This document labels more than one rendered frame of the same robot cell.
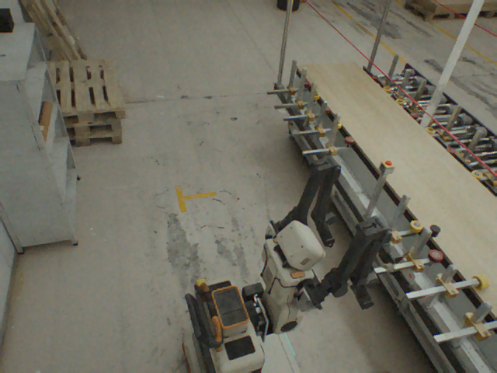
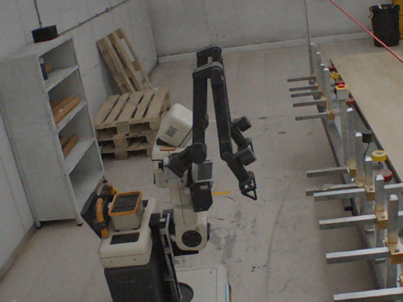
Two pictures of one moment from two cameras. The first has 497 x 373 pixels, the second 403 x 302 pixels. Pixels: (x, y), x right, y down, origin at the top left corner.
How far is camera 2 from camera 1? 1.84 m
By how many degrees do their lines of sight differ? 32
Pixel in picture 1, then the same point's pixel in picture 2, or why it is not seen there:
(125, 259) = not seen: hidden behind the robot
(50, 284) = (48, 249)
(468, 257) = not seen: outside the picture
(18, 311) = (19, 263)
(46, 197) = (53, 167)
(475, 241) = not seen: outside the picture
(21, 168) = (35, 135)
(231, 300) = (131, 201)
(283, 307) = (175, 206)
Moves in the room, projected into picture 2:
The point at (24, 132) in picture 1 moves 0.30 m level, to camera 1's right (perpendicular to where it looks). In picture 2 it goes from (36, 100) to (63, 99)
